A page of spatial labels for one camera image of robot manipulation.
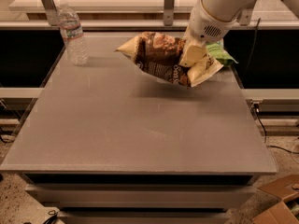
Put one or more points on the green chip bag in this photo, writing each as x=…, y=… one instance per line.
x=217, y=50

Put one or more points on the clear plastic water bottle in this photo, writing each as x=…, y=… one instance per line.
x=72, y=34

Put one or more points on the metal frame rail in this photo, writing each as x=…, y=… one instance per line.
x=126, y=12

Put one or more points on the grey drawer cabinet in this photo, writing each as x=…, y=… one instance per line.
x=106, y=142

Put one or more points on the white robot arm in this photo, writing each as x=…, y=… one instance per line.
x=233, y=10

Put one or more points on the brown cardboard box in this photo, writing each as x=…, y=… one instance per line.
x=286, y=211

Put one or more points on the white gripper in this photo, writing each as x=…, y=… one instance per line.
x=203, y=24

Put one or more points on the brown chip bag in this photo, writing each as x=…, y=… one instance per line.
x=158, y=55

